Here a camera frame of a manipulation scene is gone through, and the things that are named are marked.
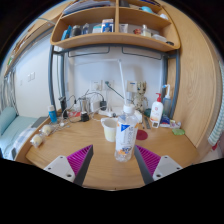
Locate black power cable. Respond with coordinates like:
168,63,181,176
105,81,127,102

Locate white plastic packet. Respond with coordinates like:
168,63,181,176
169,119,183,129

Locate teal striped towel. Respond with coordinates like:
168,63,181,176
208,63,224,148

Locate wooden tree figurine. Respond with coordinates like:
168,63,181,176
133,81,149,113

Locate black plug adapter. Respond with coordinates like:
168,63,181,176
99,99,108,111

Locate wooden shelf unit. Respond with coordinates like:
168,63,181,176
49,0,182,53

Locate white desk lamp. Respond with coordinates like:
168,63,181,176
71,58,144,123

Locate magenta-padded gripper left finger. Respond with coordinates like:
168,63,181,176
43,144,95,187

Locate black electric shaver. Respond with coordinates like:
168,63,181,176
58,96,68,119

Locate grey metal desk frame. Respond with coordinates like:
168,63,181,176
47,44,181,119

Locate green sponge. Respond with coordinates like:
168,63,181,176
171,127,186,136

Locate metal cup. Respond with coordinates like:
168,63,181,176
78,96,91,114

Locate blue spray bottle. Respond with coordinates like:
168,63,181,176
161,83,173,118

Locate white cup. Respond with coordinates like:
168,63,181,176
100,117,119,143

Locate bed with teal sheet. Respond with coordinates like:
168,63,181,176
0,114,49,159

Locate white power strip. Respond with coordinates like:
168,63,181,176
98,108,118,118

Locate small blue white bottle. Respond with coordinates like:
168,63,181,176
47,104,58,124

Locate white wall socket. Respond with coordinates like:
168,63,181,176
103,79,115,91
91,79,103,92

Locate small blue box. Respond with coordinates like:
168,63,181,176
160,114,172,127

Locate white red pump lotion bottle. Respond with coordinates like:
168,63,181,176
149,92,165,129

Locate clear plastic drink bottle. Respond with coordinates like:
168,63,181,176
114,103,139,163

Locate small black cube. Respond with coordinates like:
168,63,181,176
80,111,90,123

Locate grey remote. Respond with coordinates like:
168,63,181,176
142,117,152,130

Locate flat round red coaster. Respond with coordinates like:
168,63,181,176
135,129,149,141

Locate teal pillow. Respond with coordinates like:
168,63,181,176
0,106,18,134

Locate white charger block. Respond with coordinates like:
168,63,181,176
90,100,102,113

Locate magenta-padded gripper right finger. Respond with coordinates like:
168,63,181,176
133,144,184,186

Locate round white wrapped bun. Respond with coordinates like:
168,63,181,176
39,123,55,136
29,133,46,148

